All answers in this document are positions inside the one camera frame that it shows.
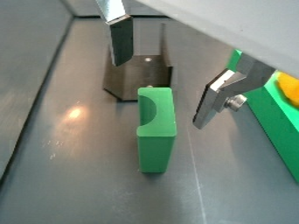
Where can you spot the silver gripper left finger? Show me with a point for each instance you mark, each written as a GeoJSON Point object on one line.
{"type": "Point", "coordinates": [120, 30]}

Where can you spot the green arch block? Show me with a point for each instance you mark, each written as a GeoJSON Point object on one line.
{"type": "Point", "coordinates": [156, 131]}

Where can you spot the green shape sorter board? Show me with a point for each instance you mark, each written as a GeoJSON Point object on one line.
{"type": "Point", "coordinates": [278, 117]}

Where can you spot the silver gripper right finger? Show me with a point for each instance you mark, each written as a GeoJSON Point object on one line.
{"type": "Point", "coordinates": [223, 92]}

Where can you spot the yellow pentagon block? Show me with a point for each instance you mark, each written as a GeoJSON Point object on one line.
{"type": "Point", "coordinates": [289, 85]}

